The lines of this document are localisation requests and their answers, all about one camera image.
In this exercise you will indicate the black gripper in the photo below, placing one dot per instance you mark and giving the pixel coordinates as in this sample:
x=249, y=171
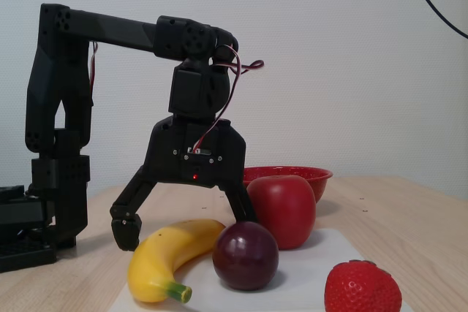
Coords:
x=166, y=155

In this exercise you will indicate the yellow plastic banana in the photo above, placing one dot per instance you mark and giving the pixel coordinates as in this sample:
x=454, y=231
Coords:
x=164, y=253

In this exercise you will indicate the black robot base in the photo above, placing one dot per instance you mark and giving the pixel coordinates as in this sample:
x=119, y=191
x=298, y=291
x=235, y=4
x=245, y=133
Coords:
x=66, y=195

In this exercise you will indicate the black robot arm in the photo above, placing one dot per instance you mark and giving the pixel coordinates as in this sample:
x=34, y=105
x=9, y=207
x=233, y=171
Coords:
x=109, y=30

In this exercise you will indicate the red speckled enamel bowl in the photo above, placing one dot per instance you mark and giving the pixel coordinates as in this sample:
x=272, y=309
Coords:
x=321, y=184

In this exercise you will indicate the dark purple plum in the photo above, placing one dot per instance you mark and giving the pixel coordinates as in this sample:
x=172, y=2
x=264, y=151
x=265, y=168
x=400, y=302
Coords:
x=245, y=257

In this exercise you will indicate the red plastic apple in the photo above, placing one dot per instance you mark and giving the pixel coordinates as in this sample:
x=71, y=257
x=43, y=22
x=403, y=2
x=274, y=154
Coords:
x=285, y=209

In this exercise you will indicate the white paper sheet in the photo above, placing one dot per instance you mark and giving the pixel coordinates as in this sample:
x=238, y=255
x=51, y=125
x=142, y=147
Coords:
x=307, y=264

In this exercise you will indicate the black gridded clamp block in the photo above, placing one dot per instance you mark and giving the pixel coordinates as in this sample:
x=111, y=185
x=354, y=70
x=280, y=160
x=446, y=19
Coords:
x=25, y=255

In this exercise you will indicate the red plastic strawberry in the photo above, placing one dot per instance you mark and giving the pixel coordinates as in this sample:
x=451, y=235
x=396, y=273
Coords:
x=358, y=290

